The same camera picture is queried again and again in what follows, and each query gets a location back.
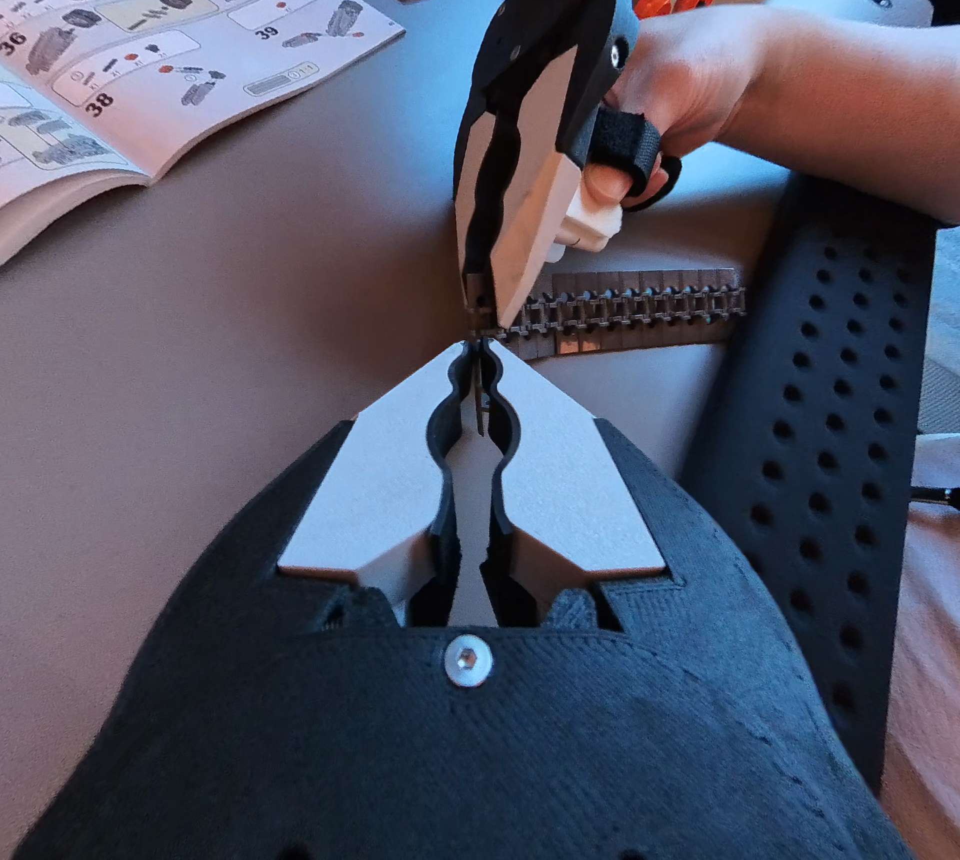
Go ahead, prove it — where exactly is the person's right hand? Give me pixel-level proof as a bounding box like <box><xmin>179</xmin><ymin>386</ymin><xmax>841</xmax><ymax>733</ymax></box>
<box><xmin>581</xmin><ymin>5</ymin><xmax>774</xmax><ymax>205</ymax></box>

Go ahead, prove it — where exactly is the small black track link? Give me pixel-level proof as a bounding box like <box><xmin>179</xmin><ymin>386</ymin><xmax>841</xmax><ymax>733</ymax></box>
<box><xmin>468</xmin><ymin>339</ymin><xmax>492</xmax><ymax>437</ymax></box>

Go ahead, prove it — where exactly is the person's right forearm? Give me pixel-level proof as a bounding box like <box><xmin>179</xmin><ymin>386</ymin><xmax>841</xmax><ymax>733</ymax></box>
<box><xmin>720</xmin><ymin>5</ymin><xmax>960</xmax><ymax>227</ymax></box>

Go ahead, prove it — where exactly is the grey desk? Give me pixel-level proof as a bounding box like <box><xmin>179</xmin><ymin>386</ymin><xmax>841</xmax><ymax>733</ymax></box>
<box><xmin>0</xmin><ymin>0</ymin><xmax>939</xmax><ymax>839</ymax></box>

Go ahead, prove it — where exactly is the black toy track chain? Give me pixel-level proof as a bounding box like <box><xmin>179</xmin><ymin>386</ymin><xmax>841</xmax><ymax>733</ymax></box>
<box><xmin>463</xmin><ymin>266</ymin><xmax>750</xmax><ymax>362</ymax></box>

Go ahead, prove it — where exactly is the black perforated panel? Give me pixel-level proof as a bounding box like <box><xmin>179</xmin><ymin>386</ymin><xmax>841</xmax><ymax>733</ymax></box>
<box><xmin>678</xmin><ymin>174</ymin><xmax>939</xmax><ymax>794</ymax></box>

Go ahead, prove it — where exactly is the open instruction booklet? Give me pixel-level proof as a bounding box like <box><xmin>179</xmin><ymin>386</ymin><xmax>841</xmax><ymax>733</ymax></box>
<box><xmin>0</xmin><ymin>0</ymin><xmax>406</xmax><ymax>269</ymax></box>

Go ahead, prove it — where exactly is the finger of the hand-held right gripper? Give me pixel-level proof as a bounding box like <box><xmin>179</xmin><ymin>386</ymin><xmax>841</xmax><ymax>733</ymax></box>
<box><xmin>483</xmin><ymin>45</ymin><xmax>588</xmax><ymax>330</ymax></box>
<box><xmin>452</xmin><ymin>109</ymin><xmax>522</xmax><ymax>325</ymax></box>

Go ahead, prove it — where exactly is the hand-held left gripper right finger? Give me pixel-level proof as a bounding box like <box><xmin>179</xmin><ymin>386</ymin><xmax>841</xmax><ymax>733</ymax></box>
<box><xmin>478</xmin><ymin>339</ymin><xmax>669</xmax><ymax>627</ymax></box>

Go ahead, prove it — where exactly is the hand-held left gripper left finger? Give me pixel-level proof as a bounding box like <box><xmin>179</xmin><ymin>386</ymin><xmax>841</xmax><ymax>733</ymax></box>
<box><xmin>277</xmin><ymin>341</ymin><xmax>475</xmax><ymax>627</ymax></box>

